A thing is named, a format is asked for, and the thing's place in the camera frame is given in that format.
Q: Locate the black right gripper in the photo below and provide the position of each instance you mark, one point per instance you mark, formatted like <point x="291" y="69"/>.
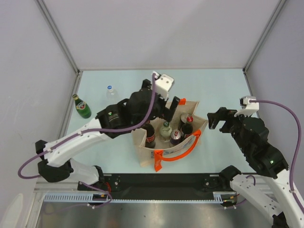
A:
<point x="222" y="114"/>

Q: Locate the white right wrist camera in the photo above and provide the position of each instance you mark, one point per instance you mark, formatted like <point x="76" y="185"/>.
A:
<point x="249" y="106"/>

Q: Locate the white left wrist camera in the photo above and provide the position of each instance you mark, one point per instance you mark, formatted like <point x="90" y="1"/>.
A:
<point x="163" y="83"/>

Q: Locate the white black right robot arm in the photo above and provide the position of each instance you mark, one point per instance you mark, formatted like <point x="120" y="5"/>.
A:
<point x="270" y="164"/>

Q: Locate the aluminium frame rail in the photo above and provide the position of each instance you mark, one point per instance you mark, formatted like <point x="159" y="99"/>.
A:
<point x="71" y="192"/>

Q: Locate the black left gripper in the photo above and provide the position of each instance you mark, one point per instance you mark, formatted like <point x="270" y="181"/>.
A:
<point x="165" y="112"/>

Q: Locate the blue white drink can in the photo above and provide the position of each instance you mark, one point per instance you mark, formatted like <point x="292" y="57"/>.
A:
<point x="175" y="137"/>

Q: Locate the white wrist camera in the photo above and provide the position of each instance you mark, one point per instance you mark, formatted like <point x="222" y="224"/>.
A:
<point x="249" y="106"/>
<point x="163" y="83"/>

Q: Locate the beige canvas tote bag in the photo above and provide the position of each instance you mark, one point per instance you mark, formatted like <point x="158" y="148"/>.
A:
<point x="163" y="150"/>

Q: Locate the clear plastic water bottle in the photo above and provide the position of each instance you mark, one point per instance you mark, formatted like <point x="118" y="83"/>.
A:
<point x="112" y="95"/>

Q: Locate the right aluminium corner post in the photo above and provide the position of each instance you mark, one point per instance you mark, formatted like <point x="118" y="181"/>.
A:
<point x="265" y="33"/>

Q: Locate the left aluminium corner post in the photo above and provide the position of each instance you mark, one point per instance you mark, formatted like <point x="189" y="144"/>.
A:
<point x="57" y="34"/>

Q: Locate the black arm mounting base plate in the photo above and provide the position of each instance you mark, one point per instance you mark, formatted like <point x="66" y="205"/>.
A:
<point x="197" y="181"/>

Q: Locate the clear glass bottle green cap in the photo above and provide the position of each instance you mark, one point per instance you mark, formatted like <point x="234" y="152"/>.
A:
<point x="165" y="131"/>

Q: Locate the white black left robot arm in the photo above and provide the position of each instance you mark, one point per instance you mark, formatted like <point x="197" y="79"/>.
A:
<point x="57" y="162"/>

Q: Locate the glass cola bottle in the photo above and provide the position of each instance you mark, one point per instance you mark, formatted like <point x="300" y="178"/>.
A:
<point x="150" y="135"/>

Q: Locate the aluminium corner post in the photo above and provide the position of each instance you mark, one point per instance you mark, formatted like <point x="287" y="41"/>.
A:
<point x="265" y="33"/>
<point x="57" y="34"/>

